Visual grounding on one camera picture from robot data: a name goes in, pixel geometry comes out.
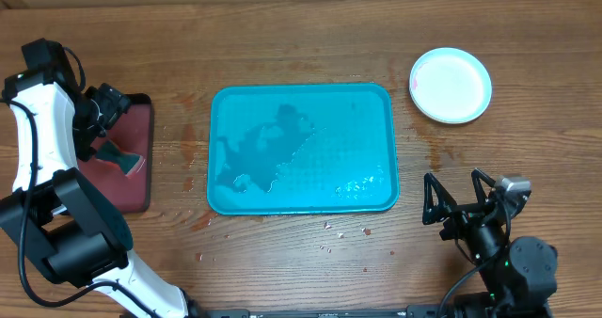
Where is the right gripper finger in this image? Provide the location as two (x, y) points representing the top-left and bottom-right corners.
(471, 168), (496, 205)
(422, 173), (457, 225)

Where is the green and pink sponge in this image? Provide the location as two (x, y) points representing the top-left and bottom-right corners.
(95, 140), (145, 177)

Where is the light blue rimmed plate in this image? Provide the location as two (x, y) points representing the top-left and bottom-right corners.
(408, 47), (493, 124)

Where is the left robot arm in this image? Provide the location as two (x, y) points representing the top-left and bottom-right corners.
(1, 80), (204, 317)

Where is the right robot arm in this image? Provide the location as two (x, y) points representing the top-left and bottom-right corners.
(422, 168), (558, 317)

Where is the black tray with red water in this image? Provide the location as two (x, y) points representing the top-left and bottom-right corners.
(77, 93), (154, 213)

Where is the blue plastic tray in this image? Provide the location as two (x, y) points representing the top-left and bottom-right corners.
(206, 83), (400, 215)

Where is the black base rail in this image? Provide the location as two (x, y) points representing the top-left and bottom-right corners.
(119, 303), (551, 318)

